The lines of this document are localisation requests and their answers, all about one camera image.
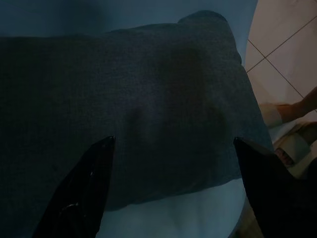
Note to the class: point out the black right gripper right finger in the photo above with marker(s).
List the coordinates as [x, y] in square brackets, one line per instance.
[270, 198]

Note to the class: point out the person's foot in white sandal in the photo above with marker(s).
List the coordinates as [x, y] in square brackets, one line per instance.
[297, 106]
[294, 146]

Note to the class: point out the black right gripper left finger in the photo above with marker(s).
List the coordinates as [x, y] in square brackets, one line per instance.
[79, 193]

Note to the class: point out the dark grey-blue fabric cushion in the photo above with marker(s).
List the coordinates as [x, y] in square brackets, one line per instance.
[148, 99]

